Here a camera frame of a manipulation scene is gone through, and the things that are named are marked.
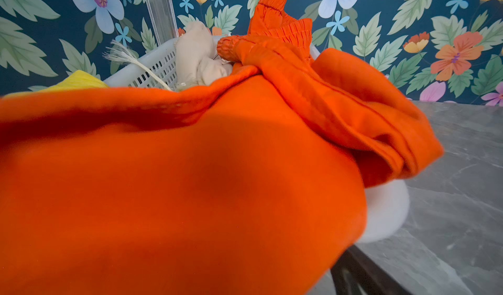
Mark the yellow shorts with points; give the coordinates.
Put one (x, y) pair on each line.
(76, 81)

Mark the aluminium frame post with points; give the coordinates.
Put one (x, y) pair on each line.
(163, 19)

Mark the white plastic laundry basket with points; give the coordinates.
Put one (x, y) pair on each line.
(161, 61)

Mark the orange shorts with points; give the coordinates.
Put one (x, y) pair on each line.
(252, 185)

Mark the beige shorts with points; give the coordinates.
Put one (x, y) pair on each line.
(197, 61)

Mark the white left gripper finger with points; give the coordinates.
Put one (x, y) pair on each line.
(388, 206)

